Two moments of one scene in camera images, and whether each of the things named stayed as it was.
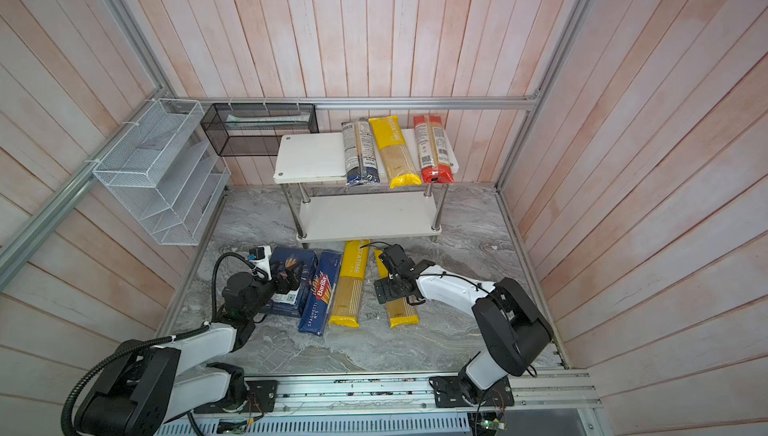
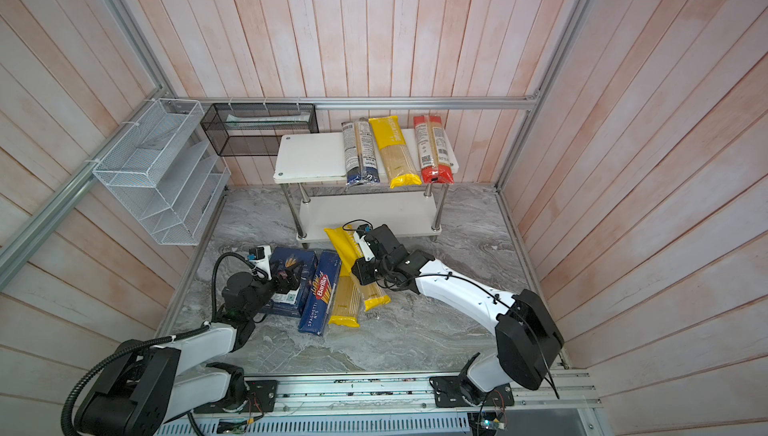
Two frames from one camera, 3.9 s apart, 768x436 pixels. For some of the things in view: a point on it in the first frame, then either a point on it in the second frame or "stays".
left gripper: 293,283 stays
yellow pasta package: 400,311 -> 348,253
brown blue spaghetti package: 360,153 stays
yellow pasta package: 398,162 stays
